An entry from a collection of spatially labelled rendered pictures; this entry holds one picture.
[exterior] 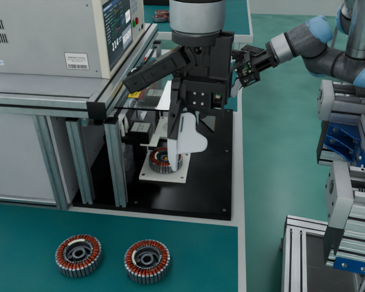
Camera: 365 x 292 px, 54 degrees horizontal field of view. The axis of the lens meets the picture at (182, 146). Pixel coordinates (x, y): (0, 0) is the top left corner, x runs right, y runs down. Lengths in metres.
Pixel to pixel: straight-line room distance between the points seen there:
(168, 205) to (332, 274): 0.90
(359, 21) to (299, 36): 0.15
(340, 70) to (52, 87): 0.76
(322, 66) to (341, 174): 0.35
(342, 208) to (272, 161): 1.78
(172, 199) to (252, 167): 1.49
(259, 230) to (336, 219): 1.24
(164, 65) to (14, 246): 0.71
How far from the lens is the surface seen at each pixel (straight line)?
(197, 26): 0.48
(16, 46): 1.05
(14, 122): 1.01
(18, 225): 1.13
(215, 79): 0.52
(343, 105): 1.26
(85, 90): 0.93
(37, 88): 0.98
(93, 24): 0.94
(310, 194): 2.38
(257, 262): 1.93
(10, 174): 1.13
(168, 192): 1.10
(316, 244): 1.80
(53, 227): 1.08
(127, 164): 1.17
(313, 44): 1.05
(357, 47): 1.02
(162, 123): 1.41
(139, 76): 0.55
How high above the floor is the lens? 1.50
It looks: 34 degrees down
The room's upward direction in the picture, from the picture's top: straight up
